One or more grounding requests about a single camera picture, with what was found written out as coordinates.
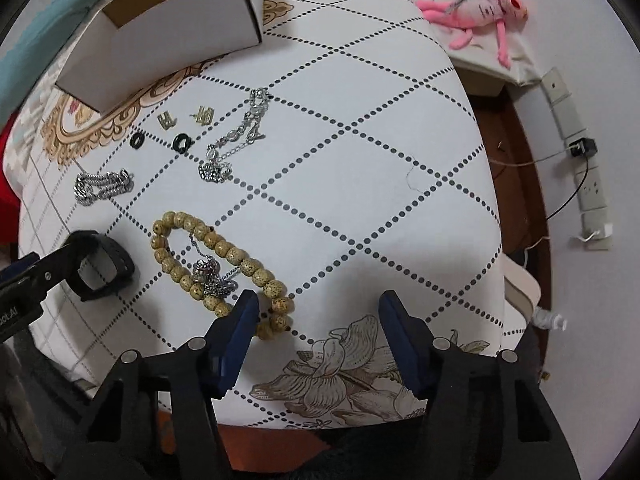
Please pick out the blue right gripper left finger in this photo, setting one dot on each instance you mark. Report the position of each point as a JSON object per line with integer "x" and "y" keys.
{"x": 232, "y": 335}

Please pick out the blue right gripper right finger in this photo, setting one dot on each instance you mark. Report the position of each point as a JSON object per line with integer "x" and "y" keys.
{"x": 400, "y": 331}

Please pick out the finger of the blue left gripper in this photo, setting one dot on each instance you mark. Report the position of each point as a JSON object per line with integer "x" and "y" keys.
{"x": 51, "y": 268}

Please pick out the gold earring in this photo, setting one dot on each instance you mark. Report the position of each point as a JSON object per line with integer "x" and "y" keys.
{"x": 204, "y": 115}
{"x": 166, "y": 121}

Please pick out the red bed sheet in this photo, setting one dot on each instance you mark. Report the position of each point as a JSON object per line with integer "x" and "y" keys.
{"x": 12, "y": 166}

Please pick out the white patterned tablecloth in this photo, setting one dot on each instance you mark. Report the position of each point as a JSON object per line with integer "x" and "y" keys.
{"x": 343, "y": 155}

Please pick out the light blue quilt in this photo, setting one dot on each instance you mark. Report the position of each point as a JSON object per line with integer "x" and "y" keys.
{"x": 36, "y": 48}

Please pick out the black plug adapter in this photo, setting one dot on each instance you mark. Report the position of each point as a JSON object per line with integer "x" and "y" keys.
{"x": 583, "y": 148}

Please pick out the white cloth covered box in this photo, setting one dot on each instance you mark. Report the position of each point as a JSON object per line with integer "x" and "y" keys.
{"x": 480, "y": 56}

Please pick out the white cardboard box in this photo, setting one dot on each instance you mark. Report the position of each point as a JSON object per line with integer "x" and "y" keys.
{"x": 132, "y": 43}

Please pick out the pink panther plush toy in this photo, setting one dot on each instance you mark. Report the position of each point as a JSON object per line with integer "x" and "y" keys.
{"x": 470, "y": 15}

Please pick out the white wall power strip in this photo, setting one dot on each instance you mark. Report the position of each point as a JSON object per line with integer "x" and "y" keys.
{"x": 596, "y": 227}

